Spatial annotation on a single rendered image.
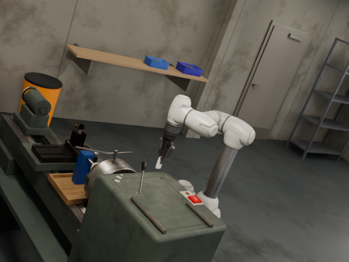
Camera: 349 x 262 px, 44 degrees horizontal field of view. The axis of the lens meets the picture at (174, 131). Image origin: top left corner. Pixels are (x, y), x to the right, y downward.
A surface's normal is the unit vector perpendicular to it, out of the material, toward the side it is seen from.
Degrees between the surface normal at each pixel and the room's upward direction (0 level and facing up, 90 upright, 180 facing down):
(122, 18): 90
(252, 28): 90
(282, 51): 90
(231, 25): 90
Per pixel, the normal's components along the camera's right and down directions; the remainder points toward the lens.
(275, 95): 0.51, 0.45
